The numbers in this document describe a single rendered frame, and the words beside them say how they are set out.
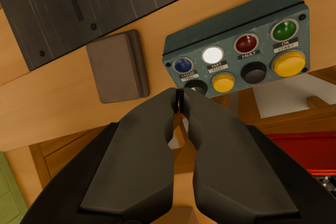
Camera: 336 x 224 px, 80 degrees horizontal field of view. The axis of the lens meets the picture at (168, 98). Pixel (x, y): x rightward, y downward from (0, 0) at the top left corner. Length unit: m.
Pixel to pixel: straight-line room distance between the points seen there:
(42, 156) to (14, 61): 0.36
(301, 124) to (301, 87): 0.83
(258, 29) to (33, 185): 0.78
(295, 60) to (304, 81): 0.99
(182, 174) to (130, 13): 0.30
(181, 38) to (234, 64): 0.07
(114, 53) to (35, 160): 0.55
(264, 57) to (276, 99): 0.99
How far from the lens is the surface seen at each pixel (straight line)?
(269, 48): 0.24
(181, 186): 0.43
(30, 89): 0.48
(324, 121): 0.42
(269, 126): 0.41
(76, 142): 0.88
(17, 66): 0.53
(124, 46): 0.29
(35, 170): 0.79
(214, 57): 0.23
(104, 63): 0.31
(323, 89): 1.26
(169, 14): 0.30
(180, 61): 0.23
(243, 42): 0.22
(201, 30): 0.25
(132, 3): 0.32
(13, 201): 0.90
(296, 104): 1.25
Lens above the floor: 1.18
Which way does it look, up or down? 66 degrees down
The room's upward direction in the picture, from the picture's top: 125 degrees counter-clockwise
